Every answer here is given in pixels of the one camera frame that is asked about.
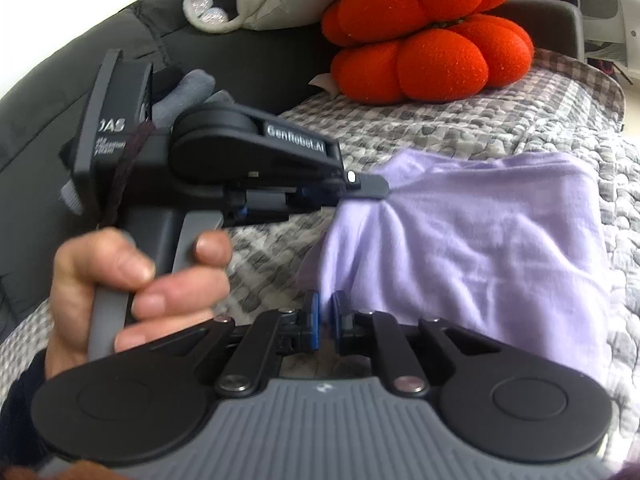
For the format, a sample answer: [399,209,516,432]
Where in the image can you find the white mesh office chair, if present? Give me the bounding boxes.
[565,0,640,66]

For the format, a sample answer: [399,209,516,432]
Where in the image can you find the lilac pants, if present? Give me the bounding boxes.
[280,147,616,386]

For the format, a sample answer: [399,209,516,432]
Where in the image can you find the dark grey sofa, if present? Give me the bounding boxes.
[0,0,586,331]

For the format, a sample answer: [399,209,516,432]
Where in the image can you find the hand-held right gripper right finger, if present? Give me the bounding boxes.
[331,290,506,397]

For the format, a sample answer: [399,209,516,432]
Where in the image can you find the person's left hand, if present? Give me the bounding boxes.
[45,227,234,380]

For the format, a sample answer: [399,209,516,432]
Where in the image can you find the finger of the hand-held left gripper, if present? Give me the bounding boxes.
[222,171,392,228]

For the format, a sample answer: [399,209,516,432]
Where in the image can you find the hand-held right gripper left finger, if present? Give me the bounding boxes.
[147,289,322,397]

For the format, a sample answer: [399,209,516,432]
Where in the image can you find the grey checkered quilted blanket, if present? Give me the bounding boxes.
[0,47,640,461]

